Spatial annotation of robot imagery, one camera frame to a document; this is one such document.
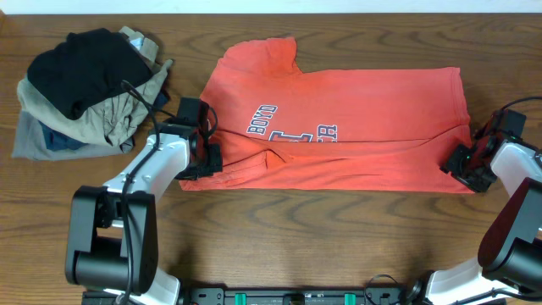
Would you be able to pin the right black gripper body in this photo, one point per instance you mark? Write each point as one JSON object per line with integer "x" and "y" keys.
{"x": 461, "y": 168}

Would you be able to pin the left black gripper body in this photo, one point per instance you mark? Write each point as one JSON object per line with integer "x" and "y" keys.
{"x": 207, "y": 165}

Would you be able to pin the orange printed t-shirt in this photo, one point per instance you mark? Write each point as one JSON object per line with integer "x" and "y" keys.
{"x": 334, "y": 129}

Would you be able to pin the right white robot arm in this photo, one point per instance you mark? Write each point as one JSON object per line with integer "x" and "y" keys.
{"x": 508, "y": 264}

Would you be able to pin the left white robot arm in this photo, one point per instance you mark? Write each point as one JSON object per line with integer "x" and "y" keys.
{"x": 113, "y": 233}

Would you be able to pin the khaki folded garment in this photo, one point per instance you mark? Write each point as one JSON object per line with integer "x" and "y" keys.
{"x": 113, "y": 120}

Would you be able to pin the navy blue folded garment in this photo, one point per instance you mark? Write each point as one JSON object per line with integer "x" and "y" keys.
{"x": 57, "y": 141}

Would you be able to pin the black folded garment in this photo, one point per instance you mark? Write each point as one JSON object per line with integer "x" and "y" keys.
{"x": 86, "y": 69}

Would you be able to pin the grey folded garment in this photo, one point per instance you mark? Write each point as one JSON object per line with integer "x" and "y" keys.
{"x": 29, "y": 143}

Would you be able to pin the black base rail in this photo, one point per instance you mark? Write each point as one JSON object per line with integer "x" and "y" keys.
{"x": 275, "y": 296}

